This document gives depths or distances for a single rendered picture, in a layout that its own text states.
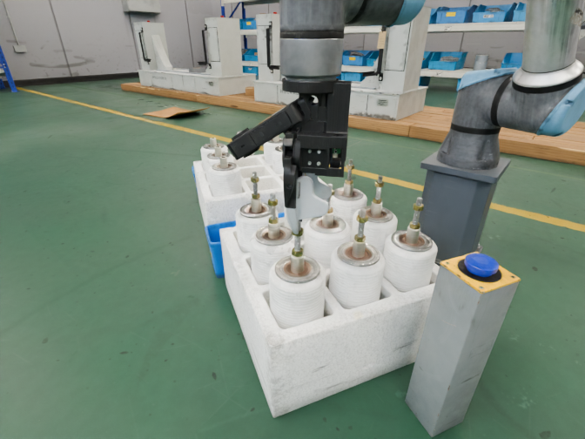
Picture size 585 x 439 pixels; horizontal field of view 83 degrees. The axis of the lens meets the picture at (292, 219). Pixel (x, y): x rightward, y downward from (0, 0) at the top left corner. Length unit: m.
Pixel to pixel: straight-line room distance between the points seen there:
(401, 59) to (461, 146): 1.74
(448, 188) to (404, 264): 0.38
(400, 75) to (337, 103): 2.23
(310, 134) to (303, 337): 0.31
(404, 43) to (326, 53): 2.23
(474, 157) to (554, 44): 0.28
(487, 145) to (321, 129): 0.60
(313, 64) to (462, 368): 0.46
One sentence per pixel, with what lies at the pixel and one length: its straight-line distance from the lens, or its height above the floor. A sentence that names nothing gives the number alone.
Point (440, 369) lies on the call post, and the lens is 0.60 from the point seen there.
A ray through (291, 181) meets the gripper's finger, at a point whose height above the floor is 0.43.
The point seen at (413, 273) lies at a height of 0.21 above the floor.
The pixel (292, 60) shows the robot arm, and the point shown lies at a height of 0.57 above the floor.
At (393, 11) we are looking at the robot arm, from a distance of 0.49.
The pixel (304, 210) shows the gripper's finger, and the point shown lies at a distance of 0.46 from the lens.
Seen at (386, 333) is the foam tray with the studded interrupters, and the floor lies 0.12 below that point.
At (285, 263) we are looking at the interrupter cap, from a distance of 0.57.
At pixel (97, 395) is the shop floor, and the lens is 0.79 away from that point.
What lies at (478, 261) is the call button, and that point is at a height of 0.33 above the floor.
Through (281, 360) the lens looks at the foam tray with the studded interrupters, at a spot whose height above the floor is 0.14.
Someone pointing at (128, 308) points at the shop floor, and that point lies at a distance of 0.95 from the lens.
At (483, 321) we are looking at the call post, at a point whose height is 0.26.
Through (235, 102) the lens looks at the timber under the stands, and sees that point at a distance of 3.51.
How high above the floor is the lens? 0.59
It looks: 28 degrees down
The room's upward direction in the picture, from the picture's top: straight up
